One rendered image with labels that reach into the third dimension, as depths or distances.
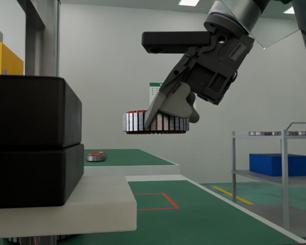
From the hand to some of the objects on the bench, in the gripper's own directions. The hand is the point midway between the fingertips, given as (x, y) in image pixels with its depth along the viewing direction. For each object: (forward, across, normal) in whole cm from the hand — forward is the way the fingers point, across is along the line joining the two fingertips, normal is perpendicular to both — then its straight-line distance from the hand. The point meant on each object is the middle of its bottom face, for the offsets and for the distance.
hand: (153, 126), depth 48 cm
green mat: (+31, +4, +18) cm, 37 cm away
